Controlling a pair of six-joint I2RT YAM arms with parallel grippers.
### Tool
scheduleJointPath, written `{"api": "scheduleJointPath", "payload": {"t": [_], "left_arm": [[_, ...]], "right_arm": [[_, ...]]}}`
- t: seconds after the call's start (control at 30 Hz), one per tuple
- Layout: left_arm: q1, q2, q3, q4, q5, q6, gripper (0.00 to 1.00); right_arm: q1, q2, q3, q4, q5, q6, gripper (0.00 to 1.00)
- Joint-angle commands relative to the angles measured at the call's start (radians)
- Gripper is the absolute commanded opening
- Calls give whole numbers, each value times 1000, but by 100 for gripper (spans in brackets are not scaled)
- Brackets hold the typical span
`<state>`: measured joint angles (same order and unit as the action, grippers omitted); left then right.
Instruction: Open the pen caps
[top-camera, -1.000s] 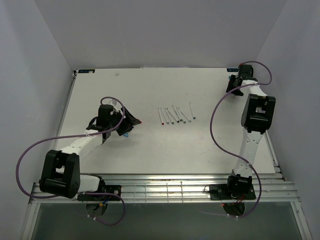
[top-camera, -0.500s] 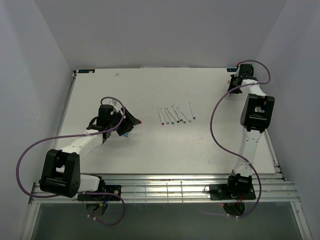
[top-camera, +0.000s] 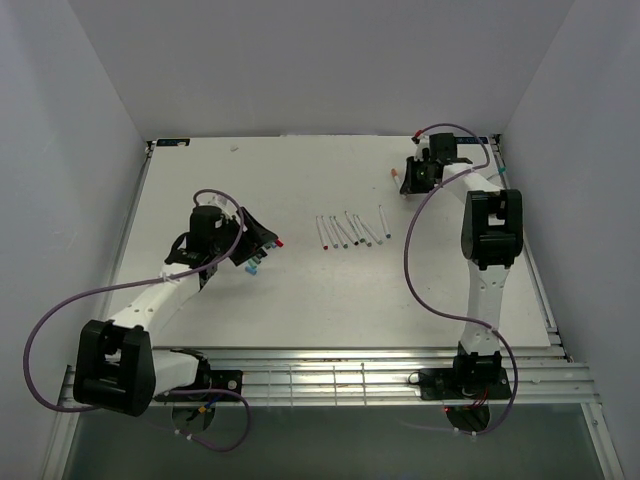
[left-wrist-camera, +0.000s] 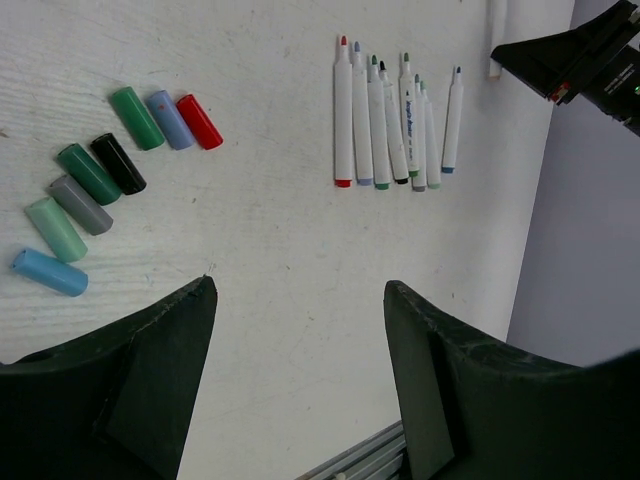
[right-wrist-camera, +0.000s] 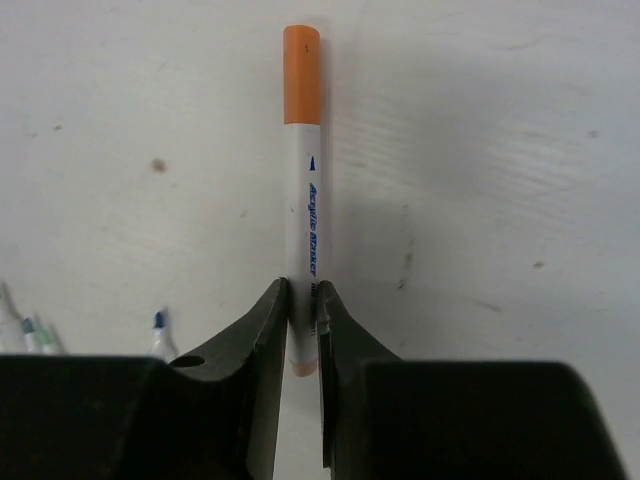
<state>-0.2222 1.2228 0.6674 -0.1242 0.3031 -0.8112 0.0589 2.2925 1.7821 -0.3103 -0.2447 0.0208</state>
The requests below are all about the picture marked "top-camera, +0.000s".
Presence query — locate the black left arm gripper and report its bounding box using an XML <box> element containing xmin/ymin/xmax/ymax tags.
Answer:
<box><xmin>212</xmin><ymin>207</ymin><xmax>278</xmax><ymax>267</ymax></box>

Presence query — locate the light blue cap marker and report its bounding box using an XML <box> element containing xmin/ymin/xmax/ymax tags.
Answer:
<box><xmin>378</xmin><ymin>205</ymin><xmax>392</xmax><ymax>239</ymax></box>

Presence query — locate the red cap marker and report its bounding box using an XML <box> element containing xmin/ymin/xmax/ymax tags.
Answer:
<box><xmin>315</xmin><ymin>216</ymin><xmax>329</xmax><ymax>251</ymax></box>

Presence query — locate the light green cap marker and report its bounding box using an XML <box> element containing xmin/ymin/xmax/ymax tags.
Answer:
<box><xmin>356</xmin><ymin>215</ymin><xmax>383</xmax><ymax>245</ymax></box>

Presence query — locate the black cap marker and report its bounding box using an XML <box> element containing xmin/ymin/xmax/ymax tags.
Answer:
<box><xmin>344</xmin><ymin>211</ymin><xmax>359</xmax><ymax>245</ymax></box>

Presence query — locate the teal cap marker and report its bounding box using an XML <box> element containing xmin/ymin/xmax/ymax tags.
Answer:
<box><xmin>487</xmin><ymin>167</ymin><xmax>506</xmax><ymax>180</ymax></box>

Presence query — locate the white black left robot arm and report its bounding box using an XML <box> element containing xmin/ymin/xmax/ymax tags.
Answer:
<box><xmin>73</xmin><ymin>206</ymin><xmax>281</xmax><ymax>416</ymax></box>

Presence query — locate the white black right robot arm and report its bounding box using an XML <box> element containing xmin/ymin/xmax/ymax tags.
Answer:
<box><xmin>224</xmin><ymin>133</ymin><xmax>523</xmax><ymax>399</ymax></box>

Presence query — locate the right corner label sticker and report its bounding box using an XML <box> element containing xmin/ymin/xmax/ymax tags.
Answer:
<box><xmin>456</xmin><ymin>136</ymin><xmax>490</xmax><ymax>145</ymax></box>

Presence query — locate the corner label sticker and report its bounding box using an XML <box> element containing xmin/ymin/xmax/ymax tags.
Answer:
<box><xmin>155</xmin><ymin>138</ymin><xmax>191</xmax><ymax>148</ymax></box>
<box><xmin>456</xmin><ymin>136</ymin><xmax>490</xmax><ymax>145</ymax></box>

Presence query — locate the left corner label sticker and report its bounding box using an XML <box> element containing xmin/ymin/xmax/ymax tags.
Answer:
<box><xmin>155</xmin><ymin>138</ymin><xmax>191</xmax><ymax>148</ymax></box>

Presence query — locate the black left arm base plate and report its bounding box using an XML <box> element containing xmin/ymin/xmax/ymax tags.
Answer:
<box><xmin>203</xmin><ymin>370</ymin><xmax>244</xmax><ymax>404</ymax></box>

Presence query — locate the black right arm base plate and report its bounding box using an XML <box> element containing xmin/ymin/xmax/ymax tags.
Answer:
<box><xmin>407</xmin><ymin>368</ymin><xmax>512</xmax><ymax>400</ymax></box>

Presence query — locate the aluminium table frame rail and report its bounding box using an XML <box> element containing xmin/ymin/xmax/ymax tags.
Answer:
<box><xmin>57</xmin><ymin>344</ymin><xmax>601</xmax><ymax>409</ymax></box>

